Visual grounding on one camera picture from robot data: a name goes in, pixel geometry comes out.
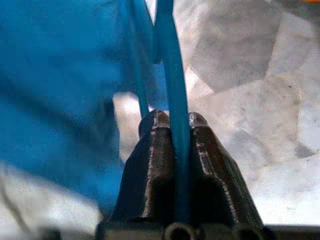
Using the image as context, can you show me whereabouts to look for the blue plastic hanger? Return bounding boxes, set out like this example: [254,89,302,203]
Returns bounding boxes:
[129,0,192,223]

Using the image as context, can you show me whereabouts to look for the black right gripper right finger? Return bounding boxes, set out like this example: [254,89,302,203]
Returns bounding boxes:
[187,111,265,228]

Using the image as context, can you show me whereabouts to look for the blue shirt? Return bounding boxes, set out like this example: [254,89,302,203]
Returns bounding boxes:
[0,0,166,218]

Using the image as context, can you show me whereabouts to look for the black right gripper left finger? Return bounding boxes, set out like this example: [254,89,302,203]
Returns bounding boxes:
[109,109,177,223]

